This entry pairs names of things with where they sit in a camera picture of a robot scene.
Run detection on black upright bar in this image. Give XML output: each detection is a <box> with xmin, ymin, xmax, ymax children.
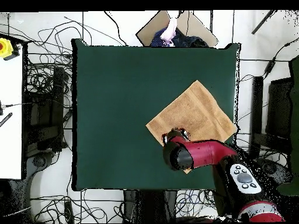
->
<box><xmin>248</xmin><ymin>75</ymin><xmax>265</xmax><ymax>159</ymax></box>

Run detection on black strap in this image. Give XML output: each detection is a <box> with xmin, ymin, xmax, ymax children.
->
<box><xmin>0</xmin><ymin>112</ymin><xmax>13</xmax><ymax>128</ymax></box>

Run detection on navy dotted garment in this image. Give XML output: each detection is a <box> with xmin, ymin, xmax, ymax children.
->
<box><xmin>149</xmin><ymin>27</ymin><xmax>169</xmax><ymax>47</ymax></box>

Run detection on yellow emergency stop button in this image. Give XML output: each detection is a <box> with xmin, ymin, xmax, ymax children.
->
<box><xmin>0</xmin><ymin>37</ymin><xmax>22</xmax><ymax>61</ymax></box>

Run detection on black flat case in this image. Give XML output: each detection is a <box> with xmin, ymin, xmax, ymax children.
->
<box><xmin>265</xmin><ymin>76</ymin><xmax>294</xmax><ymax>141</ymax></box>

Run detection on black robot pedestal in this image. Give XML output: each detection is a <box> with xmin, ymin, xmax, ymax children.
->
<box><xmin>123</xmin><ymin>190</ymin><xmax>178</xmax><ymax>223</ymax></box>

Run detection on black inline power adapter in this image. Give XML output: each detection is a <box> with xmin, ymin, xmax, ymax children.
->
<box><xmin>262</xmin><ymin>58</ymin><xmax>277</xmax><ymax>78</ymax></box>

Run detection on white desk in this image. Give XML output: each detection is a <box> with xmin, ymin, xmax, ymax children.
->
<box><xmin>0</xmin><ymin>46</ymin><xmax>24</xmax><ymax>180</ymax></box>

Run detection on cardboard box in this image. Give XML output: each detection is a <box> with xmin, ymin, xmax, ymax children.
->
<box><xmin>135</xmin><ymin>10</ymin><xmax>219</xmax><ymax>48</ymax></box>

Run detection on black power strip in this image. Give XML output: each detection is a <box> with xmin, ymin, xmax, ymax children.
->
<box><xmin>64</xmin><ymin>200</ymin><xmax>75</xmax><ymax>223</ymax></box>

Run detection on black cable tangle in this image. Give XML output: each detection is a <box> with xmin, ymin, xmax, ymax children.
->
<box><xmin>233</xmin><ymin>132</ymin><xmax>288</xmax><ymax>169</ymax></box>
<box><xmin>30</xmin><ymin>194</ymin><xmax>124</xmax><ymax>223</ymax></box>
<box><xmin>23</xmin><ymin>16</ymin><xmax>127</xmax><ymax>94</ymax></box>

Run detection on black equipment stand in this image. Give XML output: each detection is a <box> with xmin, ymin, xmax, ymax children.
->
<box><xmin>22</xmin><ymin>65</ymin><xmax>68</xmax><ymax>155</ymax></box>

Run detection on tan terry towel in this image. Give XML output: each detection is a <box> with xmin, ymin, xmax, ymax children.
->
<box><xmin>145</xmin><ymin>79</ymin><xmax>238</xmax><ymax>175</ymax></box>

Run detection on thin black bar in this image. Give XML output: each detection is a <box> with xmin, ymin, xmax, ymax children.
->
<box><xmin>251</xmin><ymin>9</ymin><xmax>277</xmax><ymax>35</ymax></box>

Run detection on green hanging cloth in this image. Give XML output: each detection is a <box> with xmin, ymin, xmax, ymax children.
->
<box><xmin>275</xmin><ymin>54</ymin><xmax>299</xmax><ymax>197</ymax></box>

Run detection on grey caster foot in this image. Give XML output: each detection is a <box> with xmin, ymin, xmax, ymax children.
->
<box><xmin>261</xmin><ymin>159</ymin><xmax>293</xmax><ymax>185</ymax></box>
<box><xmin>25</xmin><ymin>151</ymin><xmax>55</xmax><ymax>174</ymax></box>

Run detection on dark green table cloth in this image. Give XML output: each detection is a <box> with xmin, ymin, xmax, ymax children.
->
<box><xmin>71</xmin><ymin>38</ymin><xmax>241</xmax><ymax>192</ymax></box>

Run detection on white pink garment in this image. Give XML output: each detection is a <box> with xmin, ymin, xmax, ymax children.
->
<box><xmin>159</xmin><ymin>17</ymin><xmax>178</xmax><ymax>46</ymax></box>

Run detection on dark garment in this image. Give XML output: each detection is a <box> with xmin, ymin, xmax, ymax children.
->
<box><xmin>171</xmin><ymin>27</ymin><xmax>209</xmax><ymax>48</ymax></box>

